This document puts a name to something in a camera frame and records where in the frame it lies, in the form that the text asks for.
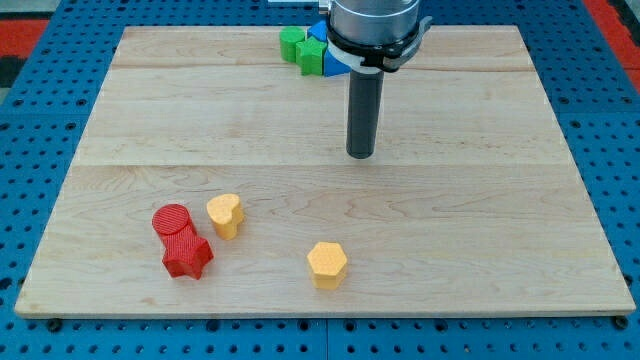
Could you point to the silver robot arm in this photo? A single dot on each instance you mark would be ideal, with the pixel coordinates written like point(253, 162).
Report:
point(366, 22)

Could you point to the yellow hexagon block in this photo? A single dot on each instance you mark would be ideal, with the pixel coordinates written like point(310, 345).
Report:
point(327, 264)

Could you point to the yellow heart block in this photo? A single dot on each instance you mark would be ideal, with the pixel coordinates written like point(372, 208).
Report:
point(226, 214)

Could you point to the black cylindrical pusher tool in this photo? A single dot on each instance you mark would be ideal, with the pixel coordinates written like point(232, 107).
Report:
point(364, 99)

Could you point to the wooden board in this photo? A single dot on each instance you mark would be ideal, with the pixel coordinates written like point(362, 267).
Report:
point(471, 205)

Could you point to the blue triangle block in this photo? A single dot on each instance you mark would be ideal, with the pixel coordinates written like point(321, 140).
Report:
point(332, 66)

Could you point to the green star block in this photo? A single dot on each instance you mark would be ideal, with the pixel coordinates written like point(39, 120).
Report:
point(310, 56)

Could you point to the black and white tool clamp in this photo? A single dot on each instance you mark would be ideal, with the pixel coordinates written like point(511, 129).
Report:
point(370, 59)

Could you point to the green cylinder block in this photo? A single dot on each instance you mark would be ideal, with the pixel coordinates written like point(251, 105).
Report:
point(289, 37)

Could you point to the red cylinder block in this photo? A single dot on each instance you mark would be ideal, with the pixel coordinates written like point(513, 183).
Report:
point(170, 220)

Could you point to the red star block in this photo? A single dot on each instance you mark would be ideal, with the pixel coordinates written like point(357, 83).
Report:
point(186, 253)

